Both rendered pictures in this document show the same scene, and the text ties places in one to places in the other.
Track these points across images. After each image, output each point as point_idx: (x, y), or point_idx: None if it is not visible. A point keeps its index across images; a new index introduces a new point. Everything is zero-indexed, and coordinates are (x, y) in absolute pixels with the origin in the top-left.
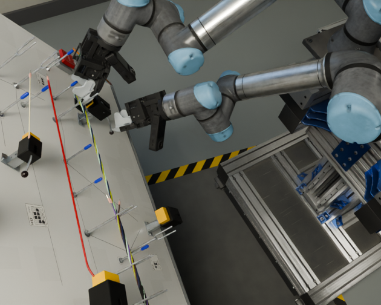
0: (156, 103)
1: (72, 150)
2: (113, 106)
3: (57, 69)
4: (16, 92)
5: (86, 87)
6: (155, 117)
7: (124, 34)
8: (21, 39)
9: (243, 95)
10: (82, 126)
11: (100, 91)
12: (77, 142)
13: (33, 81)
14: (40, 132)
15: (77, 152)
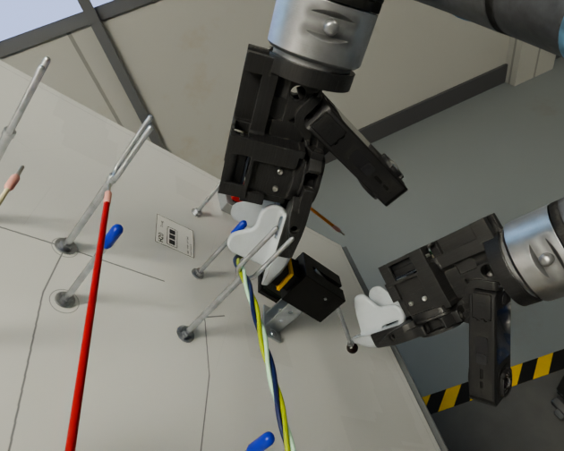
0: (477, 256)
1: (231, 433)
2: (351, 285)
3: (224, 215)
4: (57, 265)
5: (265, 229)
6: (482, 297)
7: (355, 12)
8: (139, 157)
9: None
10: (275, 341)
11: (322, 257)
12: (255, 395)
13: (141, 237)
14: (109, 389)
15: (249, 433)
